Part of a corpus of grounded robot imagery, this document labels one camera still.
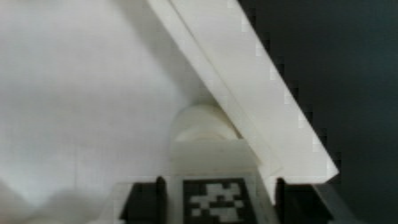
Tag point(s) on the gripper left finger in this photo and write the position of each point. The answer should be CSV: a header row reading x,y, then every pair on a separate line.
x,y
144,210

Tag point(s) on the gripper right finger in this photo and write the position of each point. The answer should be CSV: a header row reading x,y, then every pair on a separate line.
x,y
309,204

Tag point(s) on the white table leg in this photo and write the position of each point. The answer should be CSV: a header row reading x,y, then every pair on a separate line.
x,y
213,179

